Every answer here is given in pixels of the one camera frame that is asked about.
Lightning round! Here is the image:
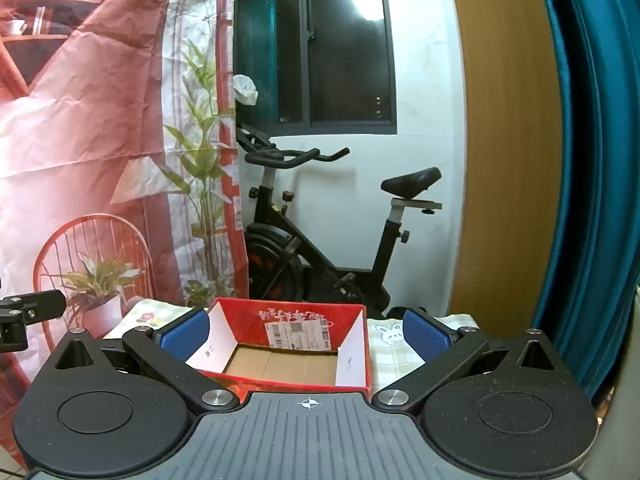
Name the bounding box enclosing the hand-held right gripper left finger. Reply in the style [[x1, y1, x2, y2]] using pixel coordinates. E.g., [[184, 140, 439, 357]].
[[54, 309, 239, 416]]

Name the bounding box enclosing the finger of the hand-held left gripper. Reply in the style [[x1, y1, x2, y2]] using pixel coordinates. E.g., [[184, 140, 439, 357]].
[[0, 289, 67, 353]]

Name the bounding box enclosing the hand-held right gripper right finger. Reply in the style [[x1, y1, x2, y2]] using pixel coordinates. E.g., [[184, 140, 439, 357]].
[[372, 309, 583, 416]]

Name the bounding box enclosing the red cardboard box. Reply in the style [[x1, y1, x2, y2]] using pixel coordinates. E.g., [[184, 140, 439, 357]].
[[192, 297, 373, 393]]

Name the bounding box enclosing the checked bunny print tablecloth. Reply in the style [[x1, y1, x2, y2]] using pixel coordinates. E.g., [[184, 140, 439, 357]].
[[102, 297, 481, 401]]

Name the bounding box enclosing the black exercise bike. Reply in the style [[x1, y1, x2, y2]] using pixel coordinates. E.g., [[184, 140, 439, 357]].
[[236, 122, 443, 318]]

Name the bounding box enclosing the wooden door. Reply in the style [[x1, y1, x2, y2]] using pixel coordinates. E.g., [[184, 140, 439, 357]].
[[445, 0, 573, 318]]

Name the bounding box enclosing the pink printed backdrop cloth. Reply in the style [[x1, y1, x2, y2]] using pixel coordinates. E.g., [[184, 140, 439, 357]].
[[0, 0, 251, 468]]

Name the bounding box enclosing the teal curtain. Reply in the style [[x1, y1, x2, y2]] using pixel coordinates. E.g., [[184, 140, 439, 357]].
[[532, 0, 640, 401]]

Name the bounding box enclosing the white plastic bag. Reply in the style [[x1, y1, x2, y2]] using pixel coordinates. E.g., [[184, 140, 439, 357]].
[[232, 74, 259, 107]]

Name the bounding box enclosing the dark framed window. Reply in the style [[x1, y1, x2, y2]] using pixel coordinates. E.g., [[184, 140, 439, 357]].
[[235, 0, 398, 136]]

